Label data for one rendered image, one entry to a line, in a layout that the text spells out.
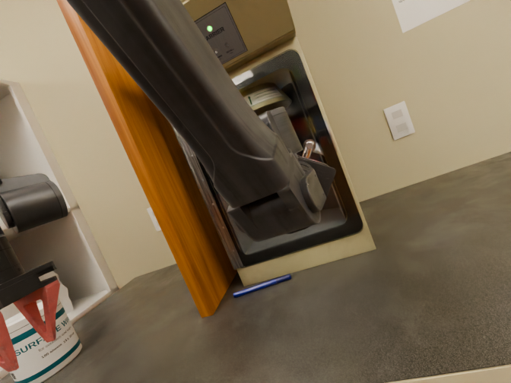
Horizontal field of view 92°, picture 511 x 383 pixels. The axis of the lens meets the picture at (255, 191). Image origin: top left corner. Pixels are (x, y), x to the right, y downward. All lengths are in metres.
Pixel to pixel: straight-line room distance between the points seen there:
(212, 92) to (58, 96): 1.33
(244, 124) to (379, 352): 0.31
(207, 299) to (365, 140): 0.74
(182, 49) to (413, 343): 0.38
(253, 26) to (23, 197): 0.45
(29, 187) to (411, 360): 0.52
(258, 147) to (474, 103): 0.98
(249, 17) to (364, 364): 0.55
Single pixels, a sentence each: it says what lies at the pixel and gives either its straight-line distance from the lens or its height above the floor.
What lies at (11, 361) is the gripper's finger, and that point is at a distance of 0.45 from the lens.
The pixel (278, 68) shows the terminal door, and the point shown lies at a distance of 0.56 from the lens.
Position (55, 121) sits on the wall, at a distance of 1.51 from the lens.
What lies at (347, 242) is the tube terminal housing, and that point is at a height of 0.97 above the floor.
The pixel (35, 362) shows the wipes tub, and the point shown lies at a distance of 0.83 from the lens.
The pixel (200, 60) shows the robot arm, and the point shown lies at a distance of 0.19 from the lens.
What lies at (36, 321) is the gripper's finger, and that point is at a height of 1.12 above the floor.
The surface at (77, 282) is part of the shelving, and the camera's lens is 1.64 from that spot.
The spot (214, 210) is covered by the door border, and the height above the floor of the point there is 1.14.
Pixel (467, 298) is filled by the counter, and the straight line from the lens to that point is 0.44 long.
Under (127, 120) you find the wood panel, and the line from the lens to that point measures 0.59.
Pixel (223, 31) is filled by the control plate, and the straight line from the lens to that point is 0.54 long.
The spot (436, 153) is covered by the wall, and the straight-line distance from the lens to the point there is 1.07.
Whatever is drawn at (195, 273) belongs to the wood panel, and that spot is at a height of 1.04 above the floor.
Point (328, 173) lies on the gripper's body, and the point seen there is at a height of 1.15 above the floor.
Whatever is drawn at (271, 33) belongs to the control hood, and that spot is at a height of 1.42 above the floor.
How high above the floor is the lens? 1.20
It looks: 5 degrees down
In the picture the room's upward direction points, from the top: 22 degrees counter-clockwise
